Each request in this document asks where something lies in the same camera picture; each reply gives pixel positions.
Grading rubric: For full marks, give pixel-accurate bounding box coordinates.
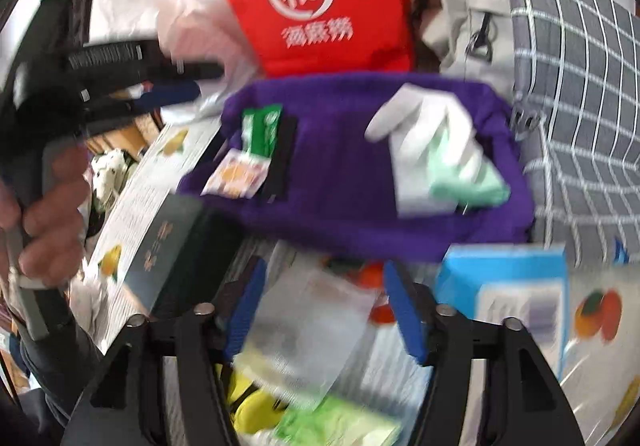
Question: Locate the blue tissue pack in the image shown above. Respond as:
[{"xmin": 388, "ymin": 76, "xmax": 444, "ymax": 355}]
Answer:
[{"xmin": 434, "ymin": 244, "xmax": 568, "ymax": 374}]

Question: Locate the black watch strap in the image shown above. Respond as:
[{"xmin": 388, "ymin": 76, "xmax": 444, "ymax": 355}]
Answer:
[{"xmin": 259, "ymin": 114, "xmax": 300, "ymax": 203}]

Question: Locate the mint green cloth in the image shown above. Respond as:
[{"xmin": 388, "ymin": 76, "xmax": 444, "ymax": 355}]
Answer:
[{"xmin": 426, "ymin": 127, "xmax": 511, "ymax": 207}]

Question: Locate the person left hand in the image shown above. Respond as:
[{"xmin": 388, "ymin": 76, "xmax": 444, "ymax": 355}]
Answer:
[{"xmin": 1, "ymin": 145, "xmax": 90, "ymax": 288}]

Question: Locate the dark green wooden box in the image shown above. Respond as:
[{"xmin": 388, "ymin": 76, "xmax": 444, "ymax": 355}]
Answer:
[{"xmin": 124, "ymin": 195, "xmax": 245, "ymax": 319}]

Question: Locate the orange print snack packet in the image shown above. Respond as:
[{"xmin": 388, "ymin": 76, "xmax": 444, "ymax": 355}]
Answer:
[{"xmin": 201, "ymin": 149, "xmax": 271, "ymax": 199}]

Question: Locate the beige canvas bag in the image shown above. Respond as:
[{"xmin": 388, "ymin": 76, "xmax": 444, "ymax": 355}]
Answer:
[{"xmin": 412, "ymin": 0, "xmax": 514, "ymax": 102}]

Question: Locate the white Miniso plastic bag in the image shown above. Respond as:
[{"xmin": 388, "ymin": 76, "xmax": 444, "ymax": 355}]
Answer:
[{"xmin": 93, "ymin": 0, "xmax": 262, "ymax": 125}]

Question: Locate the yellow pouch with black strap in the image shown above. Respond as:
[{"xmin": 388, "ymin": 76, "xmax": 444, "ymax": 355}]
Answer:
[{"xmin": 216, "ymin": 364, "xmax": 288, "ymax": 434}]

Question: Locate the silver mesh drawstring pouch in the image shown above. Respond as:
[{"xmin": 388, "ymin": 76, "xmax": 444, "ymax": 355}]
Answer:
[{"xmin": 233, "ymin": 251, "xmax": 378, "ymax": 409}]

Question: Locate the purple fabric storage basket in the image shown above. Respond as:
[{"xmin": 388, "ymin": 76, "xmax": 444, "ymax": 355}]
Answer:
[{"xmin": 177, "ymin": 72, "xmax": 535, "ymax": 262}]

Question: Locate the fruit print tablecloth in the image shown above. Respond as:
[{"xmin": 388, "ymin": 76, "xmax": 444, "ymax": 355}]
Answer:
[{"xmin": 70, "ymin": 117, "xmax": 639, "ymax": 445}]

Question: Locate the green wet wipes pack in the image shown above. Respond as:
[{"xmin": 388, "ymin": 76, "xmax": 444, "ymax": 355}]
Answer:
[{"xmin": 273, "ymin": 396, "xmax": 401, "ymax": 446}]

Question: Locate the grey plaid cushion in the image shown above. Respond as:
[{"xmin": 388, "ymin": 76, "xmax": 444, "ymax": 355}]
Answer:
[{"xmin": 510, "ymin": 0, "xmax": 639, "ymax": 267}]

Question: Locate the green sachet packet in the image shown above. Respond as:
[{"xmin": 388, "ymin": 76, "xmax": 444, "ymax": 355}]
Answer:
[{"xmin": 241, "ymin": 104, "xmax": 282, "ymax": 159}]

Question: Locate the white cotton glove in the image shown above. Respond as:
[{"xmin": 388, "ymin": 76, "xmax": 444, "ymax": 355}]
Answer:
[{"xmin": 364, "ymin": 83, "xmax": 475, "ymax": 218}]

